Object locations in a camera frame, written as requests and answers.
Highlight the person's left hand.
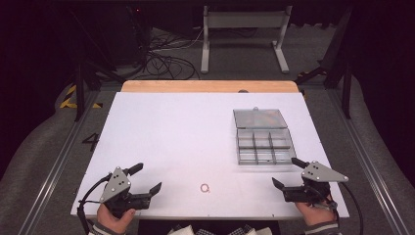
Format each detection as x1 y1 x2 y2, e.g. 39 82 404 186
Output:
96 204 136 235

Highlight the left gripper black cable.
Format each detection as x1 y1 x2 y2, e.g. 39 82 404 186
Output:
76 172 114 235

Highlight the white metal stand frame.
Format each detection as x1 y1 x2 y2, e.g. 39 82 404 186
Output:
200 4 294 74

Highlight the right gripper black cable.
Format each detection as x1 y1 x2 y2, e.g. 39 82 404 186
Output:
339 181 365 235

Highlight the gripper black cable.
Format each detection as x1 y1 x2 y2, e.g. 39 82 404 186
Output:
76 172 114 235
339 181 365 235

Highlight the bundle of black floor cables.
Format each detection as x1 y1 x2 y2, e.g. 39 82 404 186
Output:
130 28 205 81

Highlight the aluminium floor rail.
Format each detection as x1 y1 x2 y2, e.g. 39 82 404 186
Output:
327 87 410 235
18 89 101 235

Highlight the black tripod stand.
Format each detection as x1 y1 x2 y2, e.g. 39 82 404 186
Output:
69 9 125 122
295 6 355 120

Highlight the clear plastic compartment box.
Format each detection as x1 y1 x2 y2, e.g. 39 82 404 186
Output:
232 107 298 165

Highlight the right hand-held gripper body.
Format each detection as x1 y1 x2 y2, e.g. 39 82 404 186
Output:
282 161 349 205

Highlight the black equipment case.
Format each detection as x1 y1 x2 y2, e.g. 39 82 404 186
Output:
97 4 155 67

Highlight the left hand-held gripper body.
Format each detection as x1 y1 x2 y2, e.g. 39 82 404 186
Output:
99 165 152 219

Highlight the person's right hand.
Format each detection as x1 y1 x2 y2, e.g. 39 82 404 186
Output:
295 195 337 227

